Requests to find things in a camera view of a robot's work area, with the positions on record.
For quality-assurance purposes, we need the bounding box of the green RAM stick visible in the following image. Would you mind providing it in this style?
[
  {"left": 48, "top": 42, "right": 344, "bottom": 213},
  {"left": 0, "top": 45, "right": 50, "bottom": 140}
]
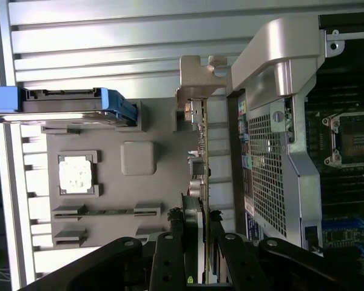
[{"left": 54, "top": 209, "right": 157, "bottom": 218}]

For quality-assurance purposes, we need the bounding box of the grey parts rack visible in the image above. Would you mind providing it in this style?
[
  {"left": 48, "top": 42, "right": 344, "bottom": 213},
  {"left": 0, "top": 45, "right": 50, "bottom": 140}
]
[{"left": 41, "top": 96, "right": 207, "bottom": 252}]

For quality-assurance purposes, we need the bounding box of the black open PC case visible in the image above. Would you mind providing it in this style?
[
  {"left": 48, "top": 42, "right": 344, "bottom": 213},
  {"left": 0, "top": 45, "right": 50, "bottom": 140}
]
[{"left": 226, "top": 15, "right": 364, "bottom": 258}]

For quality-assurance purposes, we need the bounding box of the blue expansion slot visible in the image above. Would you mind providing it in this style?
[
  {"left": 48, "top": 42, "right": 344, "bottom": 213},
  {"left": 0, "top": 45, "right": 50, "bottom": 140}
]
[{"left": 321, "top": 219, "right": 364, "bottom": 231}]

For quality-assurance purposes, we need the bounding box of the silver CPU chip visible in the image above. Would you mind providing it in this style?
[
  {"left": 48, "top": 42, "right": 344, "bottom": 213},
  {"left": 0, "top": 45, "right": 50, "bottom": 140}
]
[{"left": 59, "top": 157, "right": 93, "bottom": 195}]

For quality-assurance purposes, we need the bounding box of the green motherboard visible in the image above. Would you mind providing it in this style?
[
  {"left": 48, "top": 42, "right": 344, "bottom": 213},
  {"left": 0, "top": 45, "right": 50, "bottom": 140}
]
[{"left": 305, "top": 90, "right": 364, "bottom": 267}]

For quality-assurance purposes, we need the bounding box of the CPU socket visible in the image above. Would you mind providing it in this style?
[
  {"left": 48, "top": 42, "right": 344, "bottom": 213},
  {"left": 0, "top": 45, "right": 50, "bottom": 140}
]
[{"left": 321, "top": 113, "right": 364, "bottom": 169}]

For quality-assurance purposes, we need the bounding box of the blue disk caddy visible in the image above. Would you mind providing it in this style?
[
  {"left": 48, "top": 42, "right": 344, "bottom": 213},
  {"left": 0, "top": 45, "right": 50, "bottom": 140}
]
[{"left": 0, "top": 86, "right": 140, "bottom": 128}]

